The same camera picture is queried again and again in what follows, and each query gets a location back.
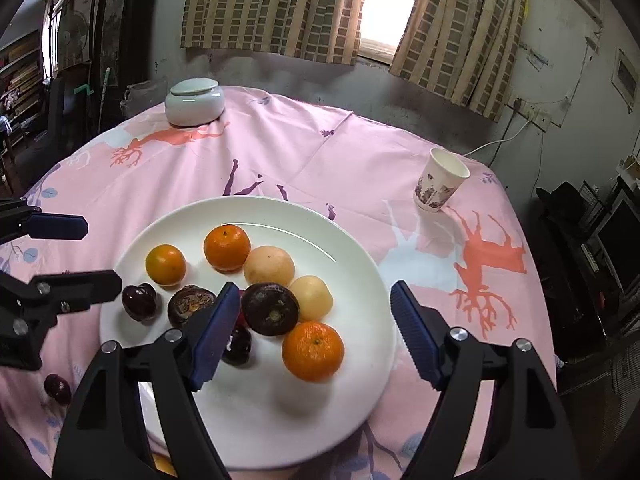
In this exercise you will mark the black hat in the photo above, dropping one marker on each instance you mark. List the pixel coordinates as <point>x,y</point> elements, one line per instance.
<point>560,200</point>

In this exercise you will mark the standing fan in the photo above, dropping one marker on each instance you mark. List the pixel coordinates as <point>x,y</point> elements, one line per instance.
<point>72,37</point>

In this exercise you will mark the yellow-orange round fruit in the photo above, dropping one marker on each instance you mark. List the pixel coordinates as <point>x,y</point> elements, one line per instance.
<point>165,265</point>

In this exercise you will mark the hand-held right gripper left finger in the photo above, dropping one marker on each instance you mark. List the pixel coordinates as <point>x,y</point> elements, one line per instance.
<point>217,332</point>

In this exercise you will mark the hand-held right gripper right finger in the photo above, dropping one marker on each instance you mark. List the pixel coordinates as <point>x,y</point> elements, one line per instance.
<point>415,335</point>

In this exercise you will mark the dark red plum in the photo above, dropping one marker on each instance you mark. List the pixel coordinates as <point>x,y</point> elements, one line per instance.
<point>239,346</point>
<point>57,389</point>
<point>138,301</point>

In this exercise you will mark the computer monitor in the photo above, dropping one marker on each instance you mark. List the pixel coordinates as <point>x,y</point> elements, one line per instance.
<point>620,245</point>

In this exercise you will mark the dark purple mangosteen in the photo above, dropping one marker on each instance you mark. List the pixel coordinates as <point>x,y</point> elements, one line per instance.
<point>270,308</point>
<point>189,305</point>

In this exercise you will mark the pink printed tablecloth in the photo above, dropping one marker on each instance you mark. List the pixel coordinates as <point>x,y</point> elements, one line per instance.
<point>310,150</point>

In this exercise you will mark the wall electric panel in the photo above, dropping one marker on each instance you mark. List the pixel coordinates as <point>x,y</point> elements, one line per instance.
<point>625,77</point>

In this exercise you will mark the large pale yellow fruit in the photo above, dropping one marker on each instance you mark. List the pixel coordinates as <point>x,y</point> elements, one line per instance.
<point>268,266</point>

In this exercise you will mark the printed paper cup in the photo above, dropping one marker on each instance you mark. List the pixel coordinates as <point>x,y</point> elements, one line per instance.
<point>440,180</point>

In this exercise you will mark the wooden bookshelf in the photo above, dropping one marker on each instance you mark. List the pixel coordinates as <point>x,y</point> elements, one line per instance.
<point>20,77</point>

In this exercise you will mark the white wall socket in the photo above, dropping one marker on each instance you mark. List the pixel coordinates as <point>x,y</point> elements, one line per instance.
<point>530,114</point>

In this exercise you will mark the white oval plate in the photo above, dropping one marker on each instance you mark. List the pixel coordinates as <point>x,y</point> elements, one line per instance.
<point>310,400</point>

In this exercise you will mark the orange mandarin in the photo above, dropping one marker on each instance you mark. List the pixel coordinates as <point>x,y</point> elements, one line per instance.
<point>226,247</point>
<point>313,351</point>

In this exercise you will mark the checked brown curtain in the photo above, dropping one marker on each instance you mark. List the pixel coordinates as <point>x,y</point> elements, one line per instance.
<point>270,7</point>
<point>460,35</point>

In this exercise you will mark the small pale yellow fruit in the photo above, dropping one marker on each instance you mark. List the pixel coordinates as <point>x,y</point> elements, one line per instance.
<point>312,300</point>

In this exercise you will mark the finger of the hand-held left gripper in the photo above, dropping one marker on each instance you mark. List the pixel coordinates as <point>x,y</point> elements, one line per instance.
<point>75,287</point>
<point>55,226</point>

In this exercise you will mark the pale green lidded jar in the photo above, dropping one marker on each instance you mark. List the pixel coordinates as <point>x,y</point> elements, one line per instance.
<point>194,102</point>

